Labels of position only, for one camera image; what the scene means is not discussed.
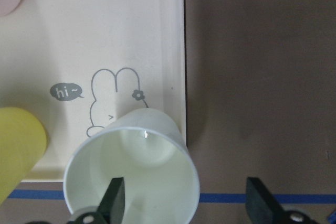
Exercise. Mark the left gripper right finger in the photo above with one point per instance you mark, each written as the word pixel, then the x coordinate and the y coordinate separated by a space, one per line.
pixel 261 205

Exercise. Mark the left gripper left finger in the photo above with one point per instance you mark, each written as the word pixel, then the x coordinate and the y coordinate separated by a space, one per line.
pixel 112 205

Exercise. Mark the white plastic cup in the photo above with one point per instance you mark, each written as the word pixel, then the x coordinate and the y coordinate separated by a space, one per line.
pixel 146 149

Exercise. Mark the yellow plastic cup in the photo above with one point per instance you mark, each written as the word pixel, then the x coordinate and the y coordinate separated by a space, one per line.
pixel 23 143

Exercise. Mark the cream plastic tray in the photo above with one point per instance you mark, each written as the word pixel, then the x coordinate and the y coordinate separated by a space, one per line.
pixel 78 65

